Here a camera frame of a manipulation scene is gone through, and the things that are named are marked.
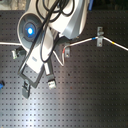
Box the white cable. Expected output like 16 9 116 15
0 35 128 67

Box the grey cable clip left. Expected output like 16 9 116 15
12 49 26 59

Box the grey cable clip right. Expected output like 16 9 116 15
97 27 104 47

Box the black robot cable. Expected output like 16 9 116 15
34 0 76 63

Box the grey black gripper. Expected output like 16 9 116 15
18 28 56 97

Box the grey cable clip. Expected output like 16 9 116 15
12 49 26 59
64 43 70 58
97 27 104 47

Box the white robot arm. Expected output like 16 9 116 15
17 0 89 98

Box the grey cable clip middle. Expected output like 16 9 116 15
64 43 70 58

